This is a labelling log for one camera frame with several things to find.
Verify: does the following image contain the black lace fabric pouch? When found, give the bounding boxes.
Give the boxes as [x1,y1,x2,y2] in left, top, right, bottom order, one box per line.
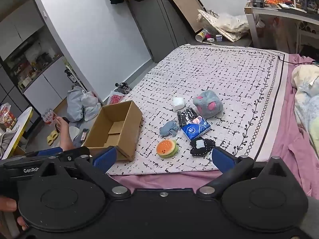
[190,137,216,157]

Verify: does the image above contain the blue tissue pack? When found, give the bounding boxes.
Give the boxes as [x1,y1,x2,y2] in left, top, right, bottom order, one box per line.
[181,116,211,141]

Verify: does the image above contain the burger plush toy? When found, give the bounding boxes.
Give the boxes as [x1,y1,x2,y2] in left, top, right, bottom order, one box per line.
[156,139,178,159]

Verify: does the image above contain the grey pink mouse plush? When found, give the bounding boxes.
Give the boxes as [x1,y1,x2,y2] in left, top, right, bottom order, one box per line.
[193,90,223,119]

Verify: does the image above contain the black items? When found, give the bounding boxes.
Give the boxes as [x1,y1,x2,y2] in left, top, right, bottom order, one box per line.
[177,107,198,128]

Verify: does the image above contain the small blue plush toy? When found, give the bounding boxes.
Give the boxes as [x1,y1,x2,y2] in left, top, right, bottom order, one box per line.
[159,120,180,137]

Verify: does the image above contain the white soft cube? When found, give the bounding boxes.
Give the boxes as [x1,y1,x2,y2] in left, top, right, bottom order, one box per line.
[172,97,185,111]

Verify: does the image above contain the person's left hand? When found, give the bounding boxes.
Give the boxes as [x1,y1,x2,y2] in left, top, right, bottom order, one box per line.
[0,195,28,231]

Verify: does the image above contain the open cardboard box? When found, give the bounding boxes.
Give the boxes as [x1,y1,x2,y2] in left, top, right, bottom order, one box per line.
[83,101,143,161]

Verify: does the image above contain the person's bare foot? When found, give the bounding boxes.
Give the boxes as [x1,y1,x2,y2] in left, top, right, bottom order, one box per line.
[56,117,75,151]

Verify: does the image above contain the yellow slipper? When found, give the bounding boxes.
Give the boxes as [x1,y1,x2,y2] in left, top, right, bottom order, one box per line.
[46,130,58,146]

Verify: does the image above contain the red snack package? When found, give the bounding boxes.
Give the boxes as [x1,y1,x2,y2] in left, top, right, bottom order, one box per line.
[42,109,57,125]

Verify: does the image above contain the grey plastic bag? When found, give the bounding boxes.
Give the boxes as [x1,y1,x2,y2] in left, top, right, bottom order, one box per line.
[67,85,84,122]

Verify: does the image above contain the white plastic bag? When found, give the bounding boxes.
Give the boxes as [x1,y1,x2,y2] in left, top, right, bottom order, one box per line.
[81,91,102,121]

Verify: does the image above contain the pink bed sheet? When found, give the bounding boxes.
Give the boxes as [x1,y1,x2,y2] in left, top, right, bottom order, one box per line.
[109,45,318,197]

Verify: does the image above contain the red white shopping bag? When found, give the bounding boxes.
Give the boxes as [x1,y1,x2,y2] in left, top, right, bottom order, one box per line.
[106,91,125,105]

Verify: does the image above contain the white black patterned bedspread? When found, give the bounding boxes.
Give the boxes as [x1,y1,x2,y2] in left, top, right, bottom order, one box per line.
[109,45,289,175]

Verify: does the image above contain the black shoes on floor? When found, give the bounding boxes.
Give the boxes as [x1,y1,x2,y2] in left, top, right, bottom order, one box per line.
[115,82,132,94]

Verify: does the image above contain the grey white cabinet unit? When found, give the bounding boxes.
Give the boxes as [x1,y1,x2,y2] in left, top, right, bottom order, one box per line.
[0,0,83,135]

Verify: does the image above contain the floral duvet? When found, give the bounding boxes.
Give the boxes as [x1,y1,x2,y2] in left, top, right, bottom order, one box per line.
[291,64,319,152]

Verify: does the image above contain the paper cup on floor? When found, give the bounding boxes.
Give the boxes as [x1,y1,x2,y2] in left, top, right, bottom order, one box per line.
[195,29,210,42]

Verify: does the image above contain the clear bag with fabric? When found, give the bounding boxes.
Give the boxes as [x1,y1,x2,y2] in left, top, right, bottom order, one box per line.
[197,9,250,42]

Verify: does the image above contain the dark grey door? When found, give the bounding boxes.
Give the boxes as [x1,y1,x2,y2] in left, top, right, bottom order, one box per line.
[125,0,195,63]

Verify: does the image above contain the white desk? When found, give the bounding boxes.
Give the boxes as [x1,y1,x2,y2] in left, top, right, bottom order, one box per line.
[244,0,318,48]

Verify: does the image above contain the leaning picture frame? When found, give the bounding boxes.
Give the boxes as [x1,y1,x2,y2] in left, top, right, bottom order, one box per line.
[168,0,207,35]

